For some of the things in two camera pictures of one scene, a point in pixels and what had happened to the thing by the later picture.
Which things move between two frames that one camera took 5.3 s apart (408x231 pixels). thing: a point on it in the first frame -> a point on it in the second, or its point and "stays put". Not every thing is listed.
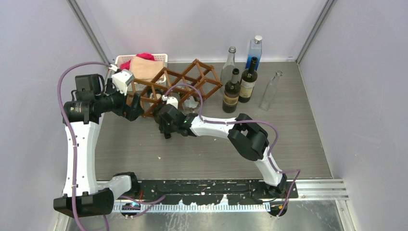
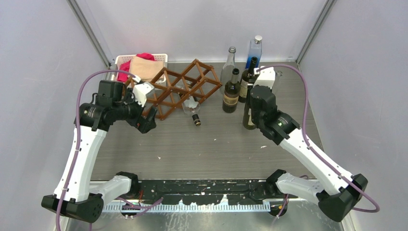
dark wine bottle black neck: [157, 108] -> [247, 120]
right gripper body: [167, 128] -> [255, 118]
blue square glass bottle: [255, 50] stays put
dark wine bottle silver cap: [232, 92] stays put
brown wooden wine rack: [166, 86] stays put
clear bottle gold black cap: [192, 105] stays put
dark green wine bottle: [248, 81] stays put
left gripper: [130, 112] -> [146, 123]
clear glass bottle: [227, 71] stays put
